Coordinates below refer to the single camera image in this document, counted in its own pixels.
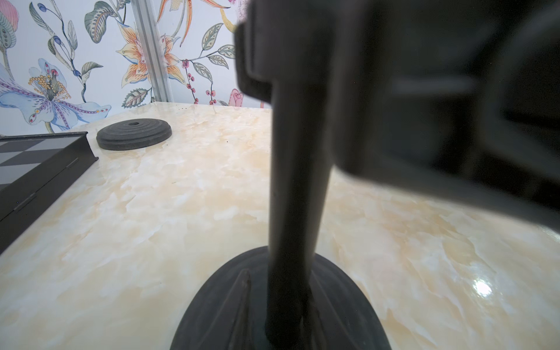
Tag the right aluminium corner post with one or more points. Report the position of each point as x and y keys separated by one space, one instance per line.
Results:
x=153 y=49

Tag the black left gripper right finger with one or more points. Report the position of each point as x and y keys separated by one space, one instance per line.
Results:
x=323 y=325

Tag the black microphone clip holder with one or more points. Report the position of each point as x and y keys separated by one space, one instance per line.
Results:
x=284 y=42

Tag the black round stand base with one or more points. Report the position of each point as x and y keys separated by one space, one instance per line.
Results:
x=360 y=321

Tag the black round disc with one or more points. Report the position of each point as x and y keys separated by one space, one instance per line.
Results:
x=133 y=134

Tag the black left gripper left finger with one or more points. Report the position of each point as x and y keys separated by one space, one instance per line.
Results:
x=231 y=328

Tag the black microphone stand pole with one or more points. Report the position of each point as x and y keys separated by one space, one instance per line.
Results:
x=300 y=173

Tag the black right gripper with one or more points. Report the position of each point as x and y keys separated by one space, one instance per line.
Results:
x=454 y=99

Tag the black white chessboard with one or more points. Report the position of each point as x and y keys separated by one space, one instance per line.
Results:
x=35 y=171

